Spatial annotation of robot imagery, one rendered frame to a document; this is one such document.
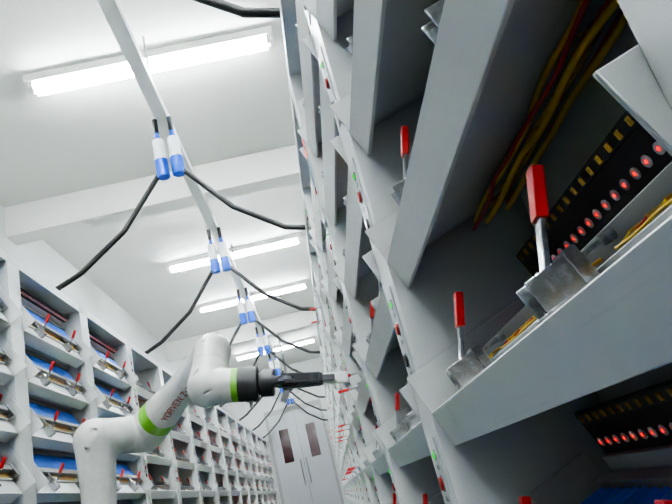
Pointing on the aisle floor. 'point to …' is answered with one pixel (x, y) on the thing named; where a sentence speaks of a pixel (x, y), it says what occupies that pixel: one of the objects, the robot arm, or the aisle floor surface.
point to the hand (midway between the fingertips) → (335, 377)
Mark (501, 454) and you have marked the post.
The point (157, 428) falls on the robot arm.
